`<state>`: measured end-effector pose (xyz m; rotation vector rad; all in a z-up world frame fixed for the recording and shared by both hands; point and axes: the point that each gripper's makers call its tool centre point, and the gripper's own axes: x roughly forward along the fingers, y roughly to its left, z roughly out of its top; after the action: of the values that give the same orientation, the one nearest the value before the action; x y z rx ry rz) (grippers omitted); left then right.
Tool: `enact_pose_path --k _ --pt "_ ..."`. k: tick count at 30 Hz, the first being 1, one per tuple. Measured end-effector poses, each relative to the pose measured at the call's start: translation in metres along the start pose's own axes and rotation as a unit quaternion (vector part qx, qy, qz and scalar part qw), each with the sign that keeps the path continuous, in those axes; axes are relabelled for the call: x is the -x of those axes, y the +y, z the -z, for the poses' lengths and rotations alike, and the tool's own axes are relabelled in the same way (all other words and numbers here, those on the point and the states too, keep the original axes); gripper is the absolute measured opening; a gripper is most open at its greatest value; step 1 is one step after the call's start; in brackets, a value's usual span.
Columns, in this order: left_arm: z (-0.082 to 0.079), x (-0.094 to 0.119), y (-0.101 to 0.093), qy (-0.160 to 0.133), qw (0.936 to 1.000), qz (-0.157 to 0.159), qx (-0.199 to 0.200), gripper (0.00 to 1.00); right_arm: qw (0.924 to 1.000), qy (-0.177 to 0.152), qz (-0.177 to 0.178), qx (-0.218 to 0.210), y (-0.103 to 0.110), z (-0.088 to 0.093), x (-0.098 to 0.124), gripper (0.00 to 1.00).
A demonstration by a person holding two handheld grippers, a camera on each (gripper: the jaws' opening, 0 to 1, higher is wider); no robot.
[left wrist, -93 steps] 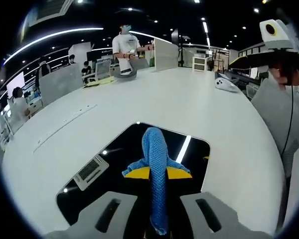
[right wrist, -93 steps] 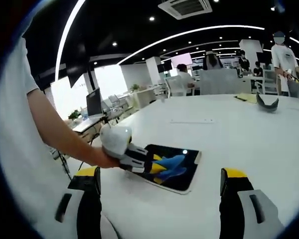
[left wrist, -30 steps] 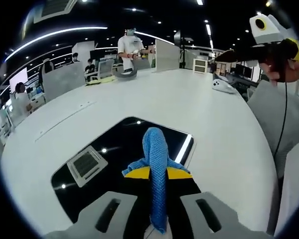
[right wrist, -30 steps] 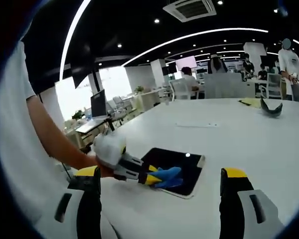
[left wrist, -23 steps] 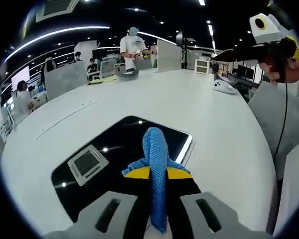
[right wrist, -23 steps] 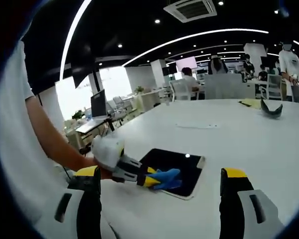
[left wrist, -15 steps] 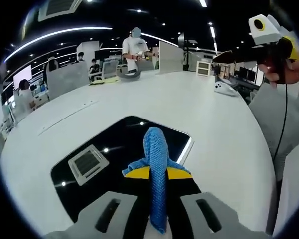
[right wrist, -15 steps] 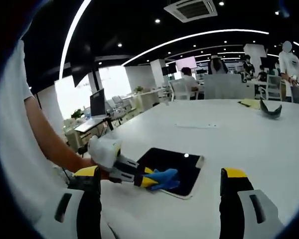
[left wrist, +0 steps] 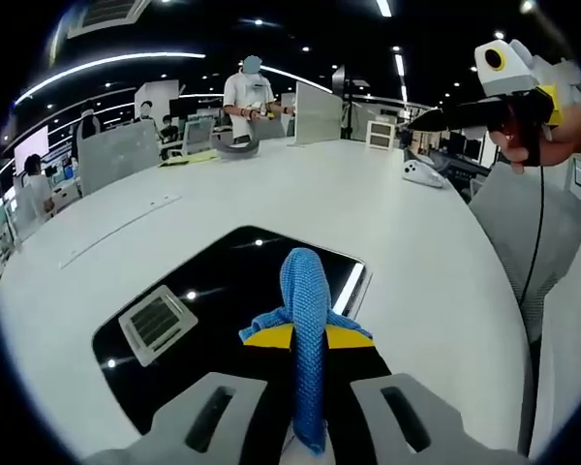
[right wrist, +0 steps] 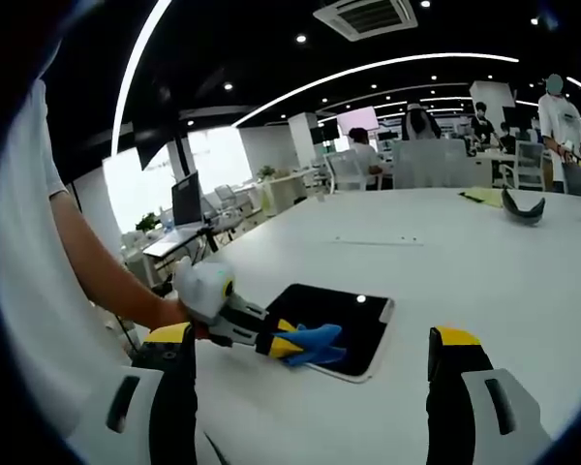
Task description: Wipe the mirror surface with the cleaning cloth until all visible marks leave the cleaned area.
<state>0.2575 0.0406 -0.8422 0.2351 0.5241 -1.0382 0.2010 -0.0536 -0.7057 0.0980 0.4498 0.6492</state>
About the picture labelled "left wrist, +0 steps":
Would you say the white device with black dots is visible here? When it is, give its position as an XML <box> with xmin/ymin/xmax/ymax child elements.
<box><xmin>401</xmin><ymin>159</ymin><xmax>445</xmax><ymax>190</ymax></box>

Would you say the black glossy tablet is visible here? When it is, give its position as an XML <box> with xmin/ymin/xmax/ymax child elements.
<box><xmin>91</xmin><ymin>224</ymin><xmax>374</xmax><ymax>438</ymax></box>

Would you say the small white cabinet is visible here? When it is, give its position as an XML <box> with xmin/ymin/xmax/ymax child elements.
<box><xmin>365</xmin><ymin>120</ymin><xmax>398</xmax><ymax>150</ymax></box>

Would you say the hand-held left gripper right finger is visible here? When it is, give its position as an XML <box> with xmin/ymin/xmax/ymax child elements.
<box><xmin>322</xmin><ymin>324</ymin><xmax>532</xmax><ymax>465</ymax></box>

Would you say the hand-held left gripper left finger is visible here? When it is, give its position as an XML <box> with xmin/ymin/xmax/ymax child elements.
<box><xmin>84</xmin><ymin>324</ymin><xmax>295</xmax><ymax>465</ymax></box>

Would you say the black tripod stand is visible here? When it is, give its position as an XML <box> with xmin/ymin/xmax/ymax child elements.
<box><xmin>332</xmin><ymin>64</ymin><xmax>365</xmax><ymax>142</ymax></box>

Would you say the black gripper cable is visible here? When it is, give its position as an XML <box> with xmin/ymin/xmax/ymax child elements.
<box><xmin>516</xmin><ymin>139</ymin><xmax>549</xmax><ymax>312</ymax></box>

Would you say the blue cleaning cloth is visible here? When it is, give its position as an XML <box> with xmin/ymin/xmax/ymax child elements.
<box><xmin>237</xmin><ymin>247</ymin><xmax>376</xmax><ymax>458</ymax></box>

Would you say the person's white shirt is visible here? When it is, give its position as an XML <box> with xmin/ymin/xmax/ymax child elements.
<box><xmin>529</xmin><ymin>153</ymin><xmax>581</xmax><ymax>457</ymax></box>

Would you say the grey curved headset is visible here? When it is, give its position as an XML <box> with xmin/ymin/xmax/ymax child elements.
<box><xmin>211</xmin><ymin>134</ymin><xmax>263</xmax><ymax>162</ymax></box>

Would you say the yellow paper sheet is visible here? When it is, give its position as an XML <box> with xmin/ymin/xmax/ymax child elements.
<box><xmin>156</xmin><ymin>148</ymin><xmax>220</xmax><ymax>169</ymax></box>

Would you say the pink wall screen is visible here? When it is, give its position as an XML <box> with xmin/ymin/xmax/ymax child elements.
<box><xmin>13</xmin><ymin>125</ymin><xmax>51</xmax><ymax>171</ymax></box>

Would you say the ceiling air conditioner vent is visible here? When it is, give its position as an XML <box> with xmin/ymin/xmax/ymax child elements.
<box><xmin>66</xmin><ymin>0</ymin><xmax>152</xmax><ymax>40</ymax></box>

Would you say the grey desk partition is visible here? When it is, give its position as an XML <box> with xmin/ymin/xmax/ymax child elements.
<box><xmin>293</xmin><ymin>80</ymin><xmax>345</xmax><ymax>147</ymax></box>
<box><xmin>77</xmin><ymin>119</ymin><xmax>161</xmax><ymax>196</ymax></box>

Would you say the person's right hand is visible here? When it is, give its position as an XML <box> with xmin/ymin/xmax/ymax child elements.
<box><xmin>485</xmin><ymin>93</ymin><xmax>581</xmax><ymax>176</ymax></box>

